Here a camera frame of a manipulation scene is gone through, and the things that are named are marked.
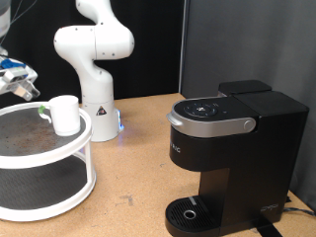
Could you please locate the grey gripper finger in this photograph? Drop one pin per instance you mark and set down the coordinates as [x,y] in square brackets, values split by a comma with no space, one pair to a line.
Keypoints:
[21,92]
[32,90]

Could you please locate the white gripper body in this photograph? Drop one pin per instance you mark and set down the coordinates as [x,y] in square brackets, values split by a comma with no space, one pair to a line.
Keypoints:
[8,87]

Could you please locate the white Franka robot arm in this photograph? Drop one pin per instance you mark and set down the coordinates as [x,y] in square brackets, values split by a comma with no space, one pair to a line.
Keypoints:
[95,82]

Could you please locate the black Keurig coffee machine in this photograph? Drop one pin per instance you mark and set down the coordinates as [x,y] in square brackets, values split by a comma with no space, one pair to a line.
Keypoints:
[256,164]

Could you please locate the white two-tier turntable shelf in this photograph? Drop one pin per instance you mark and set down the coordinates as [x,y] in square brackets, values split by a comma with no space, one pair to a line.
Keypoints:
[33,161]

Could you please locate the black backdrop curtain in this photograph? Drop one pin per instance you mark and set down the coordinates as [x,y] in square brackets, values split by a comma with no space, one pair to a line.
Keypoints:
[154,49]

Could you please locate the black drip tray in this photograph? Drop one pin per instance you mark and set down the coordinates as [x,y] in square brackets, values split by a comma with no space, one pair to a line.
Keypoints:
[189,215]

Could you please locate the grey partition panel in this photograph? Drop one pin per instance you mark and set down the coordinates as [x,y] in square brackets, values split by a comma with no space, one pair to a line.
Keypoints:
[263,33]

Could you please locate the black tape strip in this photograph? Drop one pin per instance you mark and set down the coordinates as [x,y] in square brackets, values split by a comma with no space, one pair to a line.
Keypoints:
[268,229]

